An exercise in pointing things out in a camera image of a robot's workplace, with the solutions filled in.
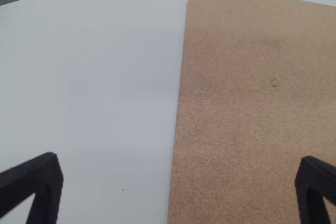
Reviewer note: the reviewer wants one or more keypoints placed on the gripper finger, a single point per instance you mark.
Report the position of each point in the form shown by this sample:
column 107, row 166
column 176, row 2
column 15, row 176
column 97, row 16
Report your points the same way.
column 36, row 174
column 317, row 179

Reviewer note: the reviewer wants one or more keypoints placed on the cork mat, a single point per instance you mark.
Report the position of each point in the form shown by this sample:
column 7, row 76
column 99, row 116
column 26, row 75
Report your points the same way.
column 249, row 103

